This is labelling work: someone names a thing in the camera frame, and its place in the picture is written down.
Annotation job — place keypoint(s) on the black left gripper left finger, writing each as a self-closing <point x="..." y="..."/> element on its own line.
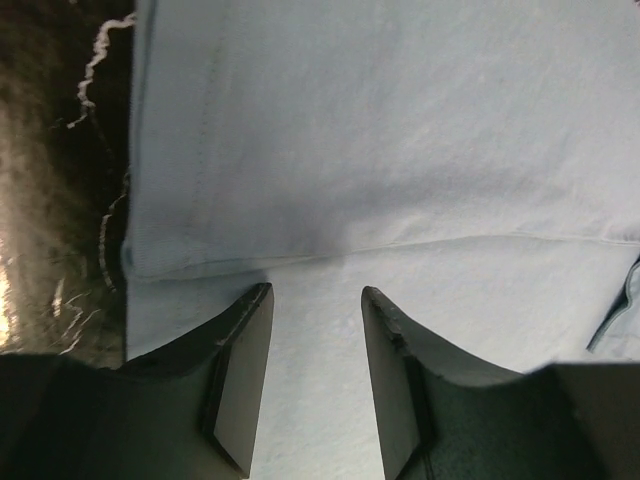
<point x="187" y="410"/>

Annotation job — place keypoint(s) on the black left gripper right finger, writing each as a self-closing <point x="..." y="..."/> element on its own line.
<point x="443" y="413"/>

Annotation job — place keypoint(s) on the grey-blue polo shirt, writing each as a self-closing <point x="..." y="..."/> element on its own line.
<point x="476" y="161"/>

